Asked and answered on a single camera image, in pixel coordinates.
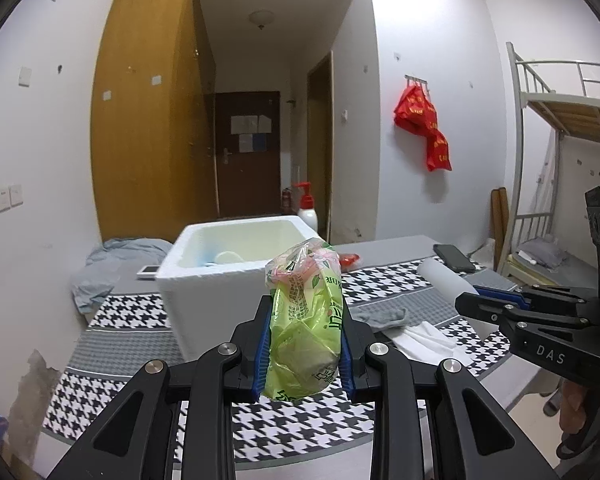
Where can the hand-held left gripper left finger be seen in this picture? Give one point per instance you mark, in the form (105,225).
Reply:
(261,360)

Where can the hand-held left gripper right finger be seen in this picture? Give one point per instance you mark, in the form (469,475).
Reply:
(349,370)

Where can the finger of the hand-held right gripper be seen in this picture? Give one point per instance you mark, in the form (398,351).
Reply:
(480,306)
(555,297)

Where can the green plastic bag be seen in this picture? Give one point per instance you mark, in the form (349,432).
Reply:
(305,340)

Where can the grey sock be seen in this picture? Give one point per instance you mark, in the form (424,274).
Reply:
(382,316)

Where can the white tissue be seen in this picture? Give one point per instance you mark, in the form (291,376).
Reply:
(425,342)

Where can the white foam box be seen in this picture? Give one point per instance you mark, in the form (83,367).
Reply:
(205,305)

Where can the person's right hand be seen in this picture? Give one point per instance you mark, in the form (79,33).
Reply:
(577,410)

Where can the grey pillow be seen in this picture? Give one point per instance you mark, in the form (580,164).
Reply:
(542,252)

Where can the black smartphone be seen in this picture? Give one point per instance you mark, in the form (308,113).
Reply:
(454,257)

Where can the wooden boards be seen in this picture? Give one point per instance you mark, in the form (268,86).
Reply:
(498,215)

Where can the red snack packet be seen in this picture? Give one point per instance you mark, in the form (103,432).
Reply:
(351,261)

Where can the houndstooth bed sheet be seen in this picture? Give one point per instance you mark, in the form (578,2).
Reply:
(130,355)

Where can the white smartphone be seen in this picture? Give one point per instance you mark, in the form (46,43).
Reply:
(148,271)

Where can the white pump bottle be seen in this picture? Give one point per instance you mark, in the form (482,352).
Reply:
(308,220)

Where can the red plastic bag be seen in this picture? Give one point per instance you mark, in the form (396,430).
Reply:
(439,152)
(415,110)

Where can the red fire extinguisher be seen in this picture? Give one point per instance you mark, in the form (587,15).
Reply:
(286,200)

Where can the grey-blue quilt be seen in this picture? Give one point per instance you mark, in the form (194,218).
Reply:
(120,260)

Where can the brown entrance door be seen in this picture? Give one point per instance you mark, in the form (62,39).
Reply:
(247,180)

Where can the metal bunk bed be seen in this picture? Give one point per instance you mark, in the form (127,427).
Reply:
(580,115)

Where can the blue paper notice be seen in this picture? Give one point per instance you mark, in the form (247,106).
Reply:
(261,143)

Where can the wooden side door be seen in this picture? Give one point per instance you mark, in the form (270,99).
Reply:
(320,150)

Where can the white paper notice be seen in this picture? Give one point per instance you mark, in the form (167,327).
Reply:
(250,125)

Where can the wooden wardrobe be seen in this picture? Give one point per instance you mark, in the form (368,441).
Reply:
(150,135)

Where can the ceiling lamp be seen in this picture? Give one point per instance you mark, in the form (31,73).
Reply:
(261,17)

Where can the metal wall hook rack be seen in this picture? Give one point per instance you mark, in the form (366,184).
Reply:
(416,79)

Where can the white wall plate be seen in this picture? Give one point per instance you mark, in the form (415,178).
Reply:
(25,76)

